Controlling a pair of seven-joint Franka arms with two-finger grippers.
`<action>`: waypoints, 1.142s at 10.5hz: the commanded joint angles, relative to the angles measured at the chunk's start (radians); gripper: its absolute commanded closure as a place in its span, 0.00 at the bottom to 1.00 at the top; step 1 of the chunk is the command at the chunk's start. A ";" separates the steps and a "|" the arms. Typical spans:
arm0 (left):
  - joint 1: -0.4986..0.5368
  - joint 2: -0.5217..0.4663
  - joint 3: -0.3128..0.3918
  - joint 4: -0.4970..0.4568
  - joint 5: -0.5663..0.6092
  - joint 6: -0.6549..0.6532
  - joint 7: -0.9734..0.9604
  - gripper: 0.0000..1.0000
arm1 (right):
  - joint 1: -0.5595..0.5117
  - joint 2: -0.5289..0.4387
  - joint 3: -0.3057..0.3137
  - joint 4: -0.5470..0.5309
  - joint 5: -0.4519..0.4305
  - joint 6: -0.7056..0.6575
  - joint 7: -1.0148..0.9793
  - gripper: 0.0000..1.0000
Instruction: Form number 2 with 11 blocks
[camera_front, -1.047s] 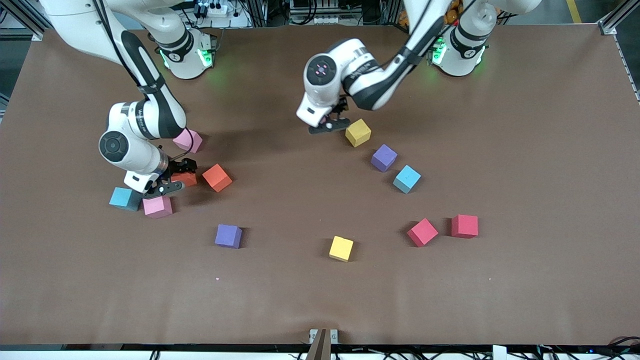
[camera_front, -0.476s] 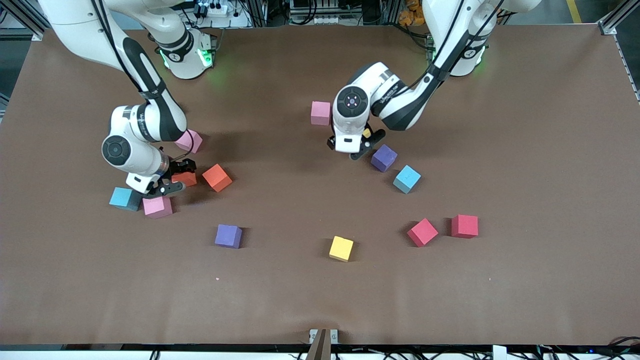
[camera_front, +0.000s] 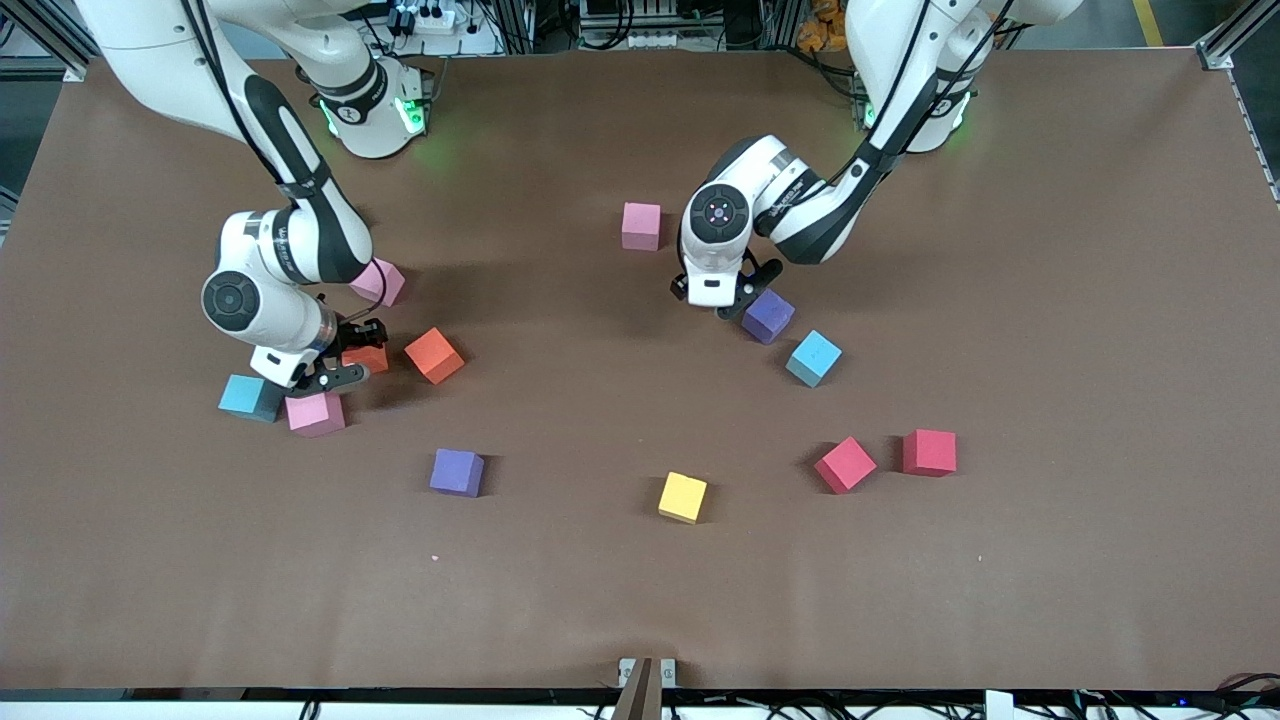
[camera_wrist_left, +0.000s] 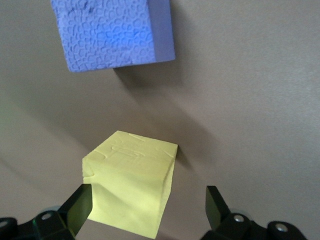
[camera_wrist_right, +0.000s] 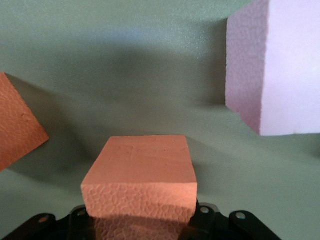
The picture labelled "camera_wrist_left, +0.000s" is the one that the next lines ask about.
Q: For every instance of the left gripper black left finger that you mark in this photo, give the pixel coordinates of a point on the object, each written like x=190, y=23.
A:
x=80, y=207

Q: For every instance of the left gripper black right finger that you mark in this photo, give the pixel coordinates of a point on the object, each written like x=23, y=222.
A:
x=216, y=210

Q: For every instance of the yellow foam cube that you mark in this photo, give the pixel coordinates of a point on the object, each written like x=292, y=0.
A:
x=130, y=180

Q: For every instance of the purple foam cube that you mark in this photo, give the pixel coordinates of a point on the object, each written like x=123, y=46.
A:
x=107, y=35

